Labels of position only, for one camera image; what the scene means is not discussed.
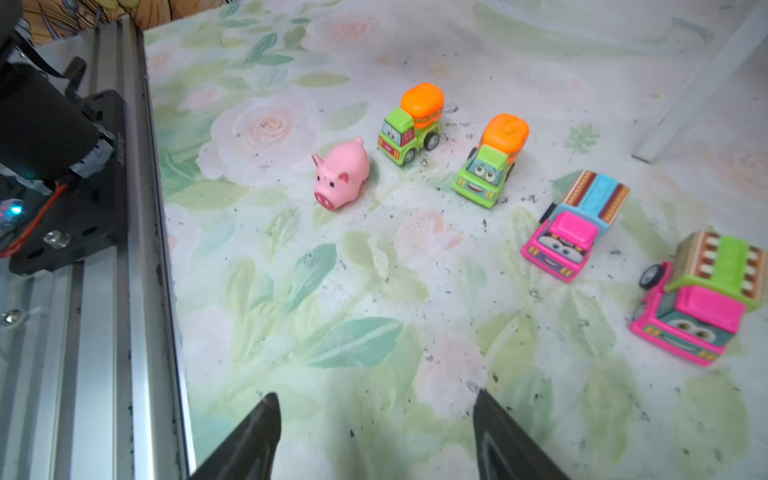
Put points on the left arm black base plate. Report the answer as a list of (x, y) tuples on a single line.
[(90, 215)]

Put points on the green orange toy truck leftmost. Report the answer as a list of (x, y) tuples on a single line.
[(413, 126)]

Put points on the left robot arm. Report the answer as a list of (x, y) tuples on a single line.
[(48, 132)]

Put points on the pink toy pig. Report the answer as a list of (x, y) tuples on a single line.
[(340, 174)]

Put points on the aluminium front rail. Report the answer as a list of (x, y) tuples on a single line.
[(89, 381)]

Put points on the green orange toy truck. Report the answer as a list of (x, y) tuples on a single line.
[(489, 164), (413, 126)]

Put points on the pink toy truck green top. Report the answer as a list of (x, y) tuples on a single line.
[(694, 304)]

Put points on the two-tier bamboo white shelf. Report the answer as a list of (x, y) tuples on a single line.
[(651, 28)]

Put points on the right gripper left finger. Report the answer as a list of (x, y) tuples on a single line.
[(249, 451)]

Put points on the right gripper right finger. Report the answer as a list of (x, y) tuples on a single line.
[(504, 449)]

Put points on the pink toy truck blue top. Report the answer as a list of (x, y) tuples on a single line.
[(568, 231)]

